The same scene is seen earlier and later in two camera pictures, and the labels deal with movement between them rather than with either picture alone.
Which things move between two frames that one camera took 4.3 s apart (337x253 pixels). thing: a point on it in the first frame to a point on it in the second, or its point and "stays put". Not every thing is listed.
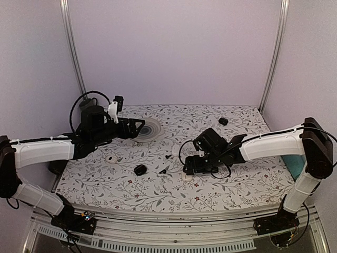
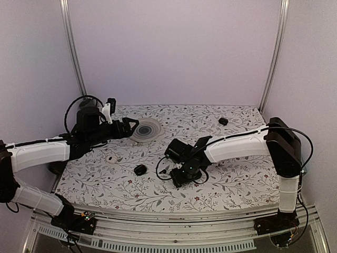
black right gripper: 197,168 to 178,181
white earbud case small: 111,159 stays put
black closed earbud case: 223,121 stays put
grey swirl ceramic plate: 151,131 stays put
